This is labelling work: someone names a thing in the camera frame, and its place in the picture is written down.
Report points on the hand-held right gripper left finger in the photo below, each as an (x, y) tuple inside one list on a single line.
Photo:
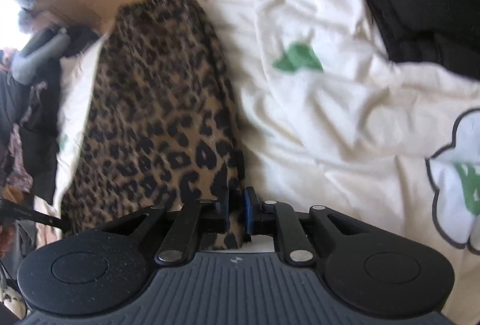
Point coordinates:
[(224, 212)]

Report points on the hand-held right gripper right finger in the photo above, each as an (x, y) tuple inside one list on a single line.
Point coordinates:
[(249, 212)]

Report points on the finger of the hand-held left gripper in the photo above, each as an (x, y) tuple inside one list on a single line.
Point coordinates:
[(30, 214)]

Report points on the leopard print pants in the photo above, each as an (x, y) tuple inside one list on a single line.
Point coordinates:
[(157, 104)]

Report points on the purple floral garment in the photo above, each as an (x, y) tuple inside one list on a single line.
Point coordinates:
[(18, 167)]

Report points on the cream printed bear blanket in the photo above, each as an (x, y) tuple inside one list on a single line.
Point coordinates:
[(337, 122)]

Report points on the grey neck pillow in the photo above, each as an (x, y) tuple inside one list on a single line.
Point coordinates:
[(33, 55)]

